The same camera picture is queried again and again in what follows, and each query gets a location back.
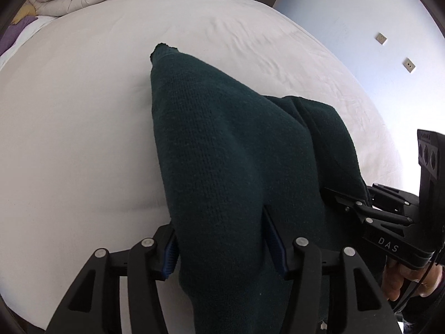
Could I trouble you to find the person's right forearm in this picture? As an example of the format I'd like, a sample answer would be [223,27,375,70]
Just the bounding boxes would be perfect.
[400,283,445,333]

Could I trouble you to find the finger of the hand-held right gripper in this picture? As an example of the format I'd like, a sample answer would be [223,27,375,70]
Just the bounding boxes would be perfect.
[368,183,420,213]
[323,187,415,229]

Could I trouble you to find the dark green sweater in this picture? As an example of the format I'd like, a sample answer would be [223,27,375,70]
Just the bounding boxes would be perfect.
[150,43,371,334]

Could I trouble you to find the yellow patterned pillow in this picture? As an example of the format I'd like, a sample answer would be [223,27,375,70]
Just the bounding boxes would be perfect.
[12,5,37,25]

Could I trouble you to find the white bed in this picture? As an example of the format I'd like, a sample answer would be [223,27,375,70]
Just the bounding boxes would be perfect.
[0,0,421,334]

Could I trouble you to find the white pillow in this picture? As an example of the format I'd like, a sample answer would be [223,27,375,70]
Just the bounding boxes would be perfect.
[0,14,58,67]

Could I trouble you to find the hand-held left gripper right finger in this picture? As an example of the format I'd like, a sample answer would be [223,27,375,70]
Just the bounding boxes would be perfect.
[261,205,404,334]

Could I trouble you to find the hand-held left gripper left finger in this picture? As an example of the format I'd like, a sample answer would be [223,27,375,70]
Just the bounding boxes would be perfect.
[45,224,179,334]

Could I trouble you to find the person's right hand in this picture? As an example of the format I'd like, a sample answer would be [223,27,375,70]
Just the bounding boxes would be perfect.
[382,256,445,310]

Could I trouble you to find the black cable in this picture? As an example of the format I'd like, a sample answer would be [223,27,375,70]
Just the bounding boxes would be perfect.
[396,254,437,312]

